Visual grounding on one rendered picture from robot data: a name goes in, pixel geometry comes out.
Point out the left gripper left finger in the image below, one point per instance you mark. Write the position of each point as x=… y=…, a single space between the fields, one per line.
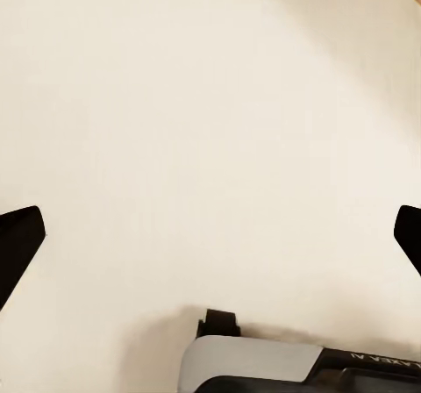
x=21 y=234

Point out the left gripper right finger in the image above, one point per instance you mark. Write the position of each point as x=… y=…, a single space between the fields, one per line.
x=407 y=233

